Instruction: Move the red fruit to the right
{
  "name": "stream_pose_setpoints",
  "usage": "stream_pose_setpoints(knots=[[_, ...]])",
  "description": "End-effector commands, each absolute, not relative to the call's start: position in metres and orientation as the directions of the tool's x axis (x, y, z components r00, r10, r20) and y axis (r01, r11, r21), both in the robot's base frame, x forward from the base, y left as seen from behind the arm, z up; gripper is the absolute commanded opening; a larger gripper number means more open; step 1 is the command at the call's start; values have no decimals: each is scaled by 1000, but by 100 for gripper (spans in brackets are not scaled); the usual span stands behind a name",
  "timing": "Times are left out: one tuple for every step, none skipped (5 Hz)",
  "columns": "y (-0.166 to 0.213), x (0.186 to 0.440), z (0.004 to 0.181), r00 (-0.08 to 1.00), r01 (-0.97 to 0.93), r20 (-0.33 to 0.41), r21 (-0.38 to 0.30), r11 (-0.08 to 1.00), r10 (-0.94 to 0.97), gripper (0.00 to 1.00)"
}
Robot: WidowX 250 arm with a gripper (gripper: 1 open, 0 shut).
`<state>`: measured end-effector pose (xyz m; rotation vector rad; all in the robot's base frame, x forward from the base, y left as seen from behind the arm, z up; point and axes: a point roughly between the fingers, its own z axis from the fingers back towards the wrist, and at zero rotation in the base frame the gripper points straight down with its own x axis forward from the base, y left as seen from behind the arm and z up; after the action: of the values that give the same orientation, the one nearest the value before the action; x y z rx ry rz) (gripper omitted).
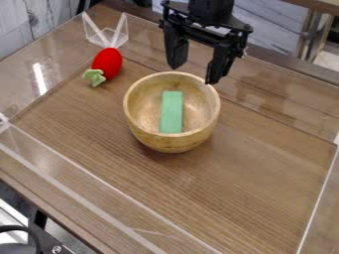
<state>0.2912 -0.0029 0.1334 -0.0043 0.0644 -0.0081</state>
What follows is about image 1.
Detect metal table leg frame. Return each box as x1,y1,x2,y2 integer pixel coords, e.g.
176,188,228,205
295,10,335,63

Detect wooden bowl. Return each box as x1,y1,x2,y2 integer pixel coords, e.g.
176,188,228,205
122,71,221,153

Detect black cable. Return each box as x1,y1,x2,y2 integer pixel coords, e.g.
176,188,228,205
0,224,42,254

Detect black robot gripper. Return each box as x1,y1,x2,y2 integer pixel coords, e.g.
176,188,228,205
160,0,253,84

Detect clear acrylic corner bracket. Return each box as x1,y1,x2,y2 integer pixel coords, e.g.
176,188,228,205
81,12,128,49

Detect black table leg bracket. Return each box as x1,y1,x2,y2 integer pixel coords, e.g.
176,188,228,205
28,209,74,254

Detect red plush fruit green leaves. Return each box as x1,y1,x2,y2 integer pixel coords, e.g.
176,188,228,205
82,48,122,87

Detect green rectangular block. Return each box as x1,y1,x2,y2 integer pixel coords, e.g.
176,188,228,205
158,91,184,134

